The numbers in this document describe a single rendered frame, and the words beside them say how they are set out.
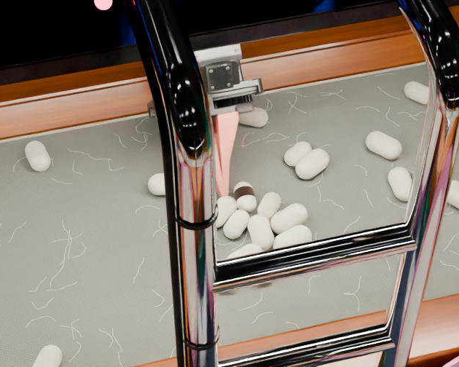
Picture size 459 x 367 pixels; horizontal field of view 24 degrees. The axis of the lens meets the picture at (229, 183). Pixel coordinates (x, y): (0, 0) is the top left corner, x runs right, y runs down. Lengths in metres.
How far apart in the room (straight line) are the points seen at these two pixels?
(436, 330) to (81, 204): 0.35
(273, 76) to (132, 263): 0.27
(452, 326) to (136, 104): 0.40
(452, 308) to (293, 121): 0.27
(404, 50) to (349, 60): 0.06
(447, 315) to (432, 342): 0.03
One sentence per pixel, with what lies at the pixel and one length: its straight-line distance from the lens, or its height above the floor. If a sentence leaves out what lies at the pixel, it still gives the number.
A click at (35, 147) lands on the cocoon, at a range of 1.04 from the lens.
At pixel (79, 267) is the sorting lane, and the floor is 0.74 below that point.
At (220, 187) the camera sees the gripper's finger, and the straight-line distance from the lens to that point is 0.98.
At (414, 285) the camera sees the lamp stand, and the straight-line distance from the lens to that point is 0.74.
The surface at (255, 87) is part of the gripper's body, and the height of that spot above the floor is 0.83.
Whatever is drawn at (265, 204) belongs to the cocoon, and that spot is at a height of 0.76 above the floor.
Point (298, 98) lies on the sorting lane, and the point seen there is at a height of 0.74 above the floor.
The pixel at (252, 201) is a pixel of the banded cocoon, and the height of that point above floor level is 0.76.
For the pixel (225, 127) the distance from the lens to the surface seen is 0.96.
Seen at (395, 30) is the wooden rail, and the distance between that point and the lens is 1.15.
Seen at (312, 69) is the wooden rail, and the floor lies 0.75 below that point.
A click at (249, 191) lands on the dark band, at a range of 0.99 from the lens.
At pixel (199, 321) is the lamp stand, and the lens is 0.69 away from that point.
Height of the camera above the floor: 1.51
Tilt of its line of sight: 49 degrees down
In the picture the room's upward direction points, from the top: straight up
